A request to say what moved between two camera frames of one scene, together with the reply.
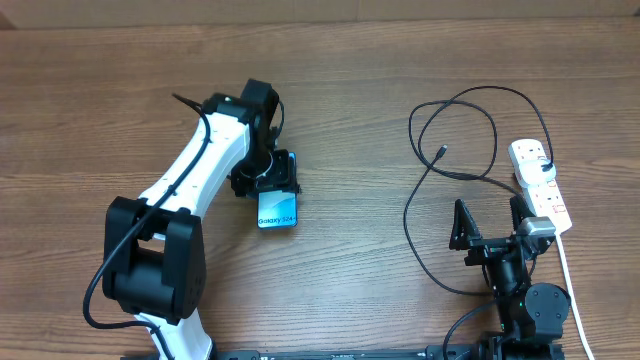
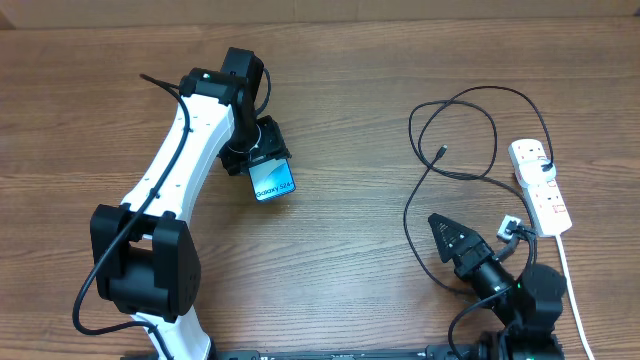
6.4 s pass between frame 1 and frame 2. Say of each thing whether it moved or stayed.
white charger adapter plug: stayed
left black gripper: moved
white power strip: stayed
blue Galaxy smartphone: moved
